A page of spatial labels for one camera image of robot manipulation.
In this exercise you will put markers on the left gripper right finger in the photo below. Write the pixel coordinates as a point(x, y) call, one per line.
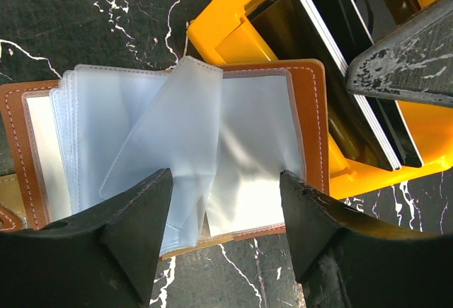
point(344, 258)

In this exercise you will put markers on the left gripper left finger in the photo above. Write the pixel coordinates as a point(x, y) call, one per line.
point(105, 256)

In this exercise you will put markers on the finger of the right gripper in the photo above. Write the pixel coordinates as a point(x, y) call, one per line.
point(413, 63)

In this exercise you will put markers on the brown leather card holder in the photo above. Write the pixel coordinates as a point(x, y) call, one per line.
point(225, 132)

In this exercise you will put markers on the small orange plastic bin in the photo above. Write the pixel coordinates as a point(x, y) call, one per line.
point(222, 34)

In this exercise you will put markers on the black credit card in bin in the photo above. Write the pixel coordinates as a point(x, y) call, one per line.
point(369, 130)

